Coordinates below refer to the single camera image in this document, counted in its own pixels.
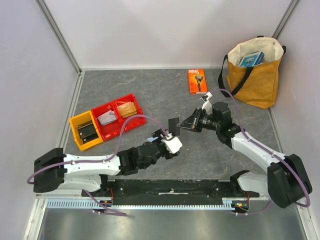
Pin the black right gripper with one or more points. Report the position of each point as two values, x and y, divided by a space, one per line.
197 120

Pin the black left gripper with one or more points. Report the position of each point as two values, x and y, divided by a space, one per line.
158 133

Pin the black credit card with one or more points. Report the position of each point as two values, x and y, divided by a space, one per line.
173 126
87 133

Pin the grey card holder wallet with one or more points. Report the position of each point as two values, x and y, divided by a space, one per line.
153 139

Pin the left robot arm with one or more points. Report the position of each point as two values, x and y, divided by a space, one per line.
56 170

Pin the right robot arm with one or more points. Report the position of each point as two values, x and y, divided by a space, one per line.
274 163

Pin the dark card in yellow bin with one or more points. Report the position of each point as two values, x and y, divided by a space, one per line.
84 124

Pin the orange razor box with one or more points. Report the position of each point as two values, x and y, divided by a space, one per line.
197 81

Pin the red bin far right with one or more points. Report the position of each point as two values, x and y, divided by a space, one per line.
136 121

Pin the red bin near yellow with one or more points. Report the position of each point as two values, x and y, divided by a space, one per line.
112 128

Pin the tan tote bag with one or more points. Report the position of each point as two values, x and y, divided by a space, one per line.
254 85

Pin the blue razor box in bag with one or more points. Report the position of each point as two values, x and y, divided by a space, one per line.
251 60

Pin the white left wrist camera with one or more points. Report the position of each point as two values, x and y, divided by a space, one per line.
172 143

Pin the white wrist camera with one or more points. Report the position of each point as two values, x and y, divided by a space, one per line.
206 104
172 143

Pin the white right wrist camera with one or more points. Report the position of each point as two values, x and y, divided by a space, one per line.
206 104

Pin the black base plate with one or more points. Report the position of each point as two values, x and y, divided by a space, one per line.
171 191

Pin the white cable duct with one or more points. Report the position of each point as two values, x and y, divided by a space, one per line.
55 203

